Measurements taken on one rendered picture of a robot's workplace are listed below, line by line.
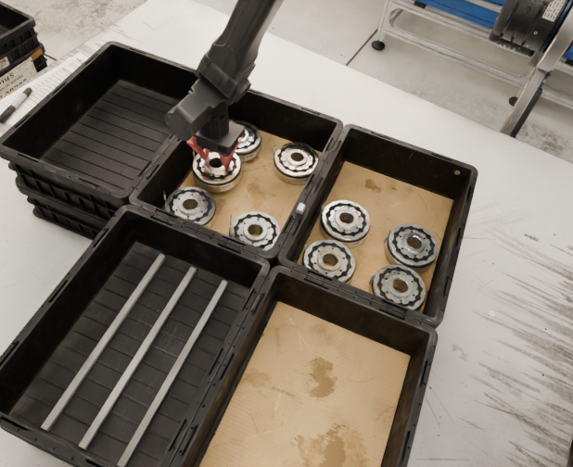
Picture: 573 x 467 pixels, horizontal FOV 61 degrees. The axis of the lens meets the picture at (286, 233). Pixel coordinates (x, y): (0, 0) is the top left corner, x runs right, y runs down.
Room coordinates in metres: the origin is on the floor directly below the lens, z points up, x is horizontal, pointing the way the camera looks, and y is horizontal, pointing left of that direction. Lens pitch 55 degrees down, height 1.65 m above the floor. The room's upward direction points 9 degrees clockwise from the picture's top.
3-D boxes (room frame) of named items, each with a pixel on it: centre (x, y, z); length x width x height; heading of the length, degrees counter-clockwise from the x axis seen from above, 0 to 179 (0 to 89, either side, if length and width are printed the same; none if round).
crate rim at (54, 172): (0.75, 0.40, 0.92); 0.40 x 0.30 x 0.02; 165
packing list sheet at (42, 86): (1.02, 0.68, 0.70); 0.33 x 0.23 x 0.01; 157
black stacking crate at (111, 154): (0.75, 0.40, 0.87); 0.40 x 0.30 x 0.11; 165
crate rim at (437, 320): (0.59, -0.18, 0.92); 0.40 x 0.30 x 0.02; 165
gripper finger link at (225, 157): (0.69, 0.16, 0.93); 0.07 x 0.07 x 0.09; 73
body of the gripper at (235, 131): (0.69, 0.17, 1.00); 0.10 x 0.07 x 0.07; 73
